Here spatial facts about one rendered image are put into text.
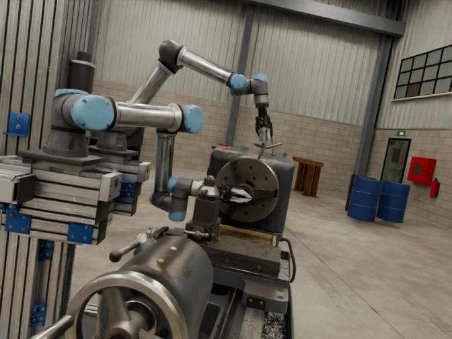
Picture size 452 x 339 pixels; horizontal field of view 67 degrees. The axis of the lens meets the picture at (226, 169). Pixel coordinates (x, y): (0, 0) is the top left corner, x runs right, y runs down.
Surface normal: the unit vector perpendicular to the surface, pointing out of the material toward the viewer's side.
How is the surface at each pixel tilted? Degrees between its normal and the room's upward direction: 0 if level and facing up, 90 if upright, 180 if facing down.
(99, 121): 91
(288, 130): 90
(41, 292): 90
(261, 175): 90
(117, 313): 78
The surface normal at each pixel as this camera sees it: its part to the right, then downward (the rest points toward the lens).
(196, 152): 0.14, 0.12
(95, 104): 0.62, 0.22
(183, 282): 0.79, -0.57
